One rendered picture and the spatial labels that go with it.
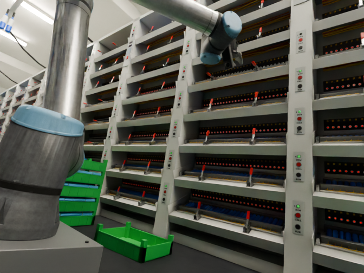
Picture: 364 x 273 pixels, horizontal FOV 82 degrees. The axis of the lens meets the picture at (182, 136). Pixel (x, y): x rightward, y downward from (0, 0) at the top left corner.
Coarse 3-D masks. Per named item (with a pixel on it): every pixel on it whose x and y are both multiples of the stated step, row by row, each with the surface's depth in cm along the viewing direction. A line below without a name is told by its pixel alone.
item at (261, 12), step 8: (288, 0) 112; (264, 8) 119; (272, 8) 117; (280, 8) 115; (288, 8) 121; (240, 16) 128; (248, 16) 125; (256, 16) 122; (264, 16) 128; (272, 16) 129; (280, 16) 130; (288, 16) 127; (248, 24) 138; (256, 24) 139; (264, 24) 132; (200, 32) 145; (240, 32) 144
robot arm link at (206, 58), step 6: (204, 36) 93; (204, 42) 91; (204, 48) 91; (210, 48) 88; (204, 54) 91; (210, 54) 90; (216, 54) 90; (204, 60) 94; (210, 60) 93; (216, 60) 93
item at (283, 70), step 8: (288, 56) 102; (288, 64) 102; (256, 72) 111; (264, 72) 109; (272, 72) 107; (280, 72) 105; (288, 72) 102; (192, 80) 143; (216, 80) 126; (224, 80) 123; (232, 80) 120; (240, 80) 117; (248, 80) 114; (256, 80) 122; (264, 80) 125; (272, 80) 119; (192, 88) 136; (200, 88) 133; (208, 88) 130; (224, 88) 140
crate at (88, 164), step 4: (84, 160) 125; (88, 160) 126; (104, 160) 137; (84, 164) 125; (88, 164) 127; (92, 164) 129; (96, 164) 131; (100, 164) 133; (104, 164) 135; (80, 168) 136; (84, 168) 125; (88, 168) 127; (92, 168) 129; (96, 168) 131; (100, 168) 133; (104, 168) 135
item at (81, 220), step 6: (60, 216) 113; (66, 216) 115; (72, 216) 118; (78, 216) 121; (84, 216) 124; (90, 216) 127; (66, 222) 115; (72, 222) 118; (78, 222) 121; (84, 222) 124; (90, 222) 127
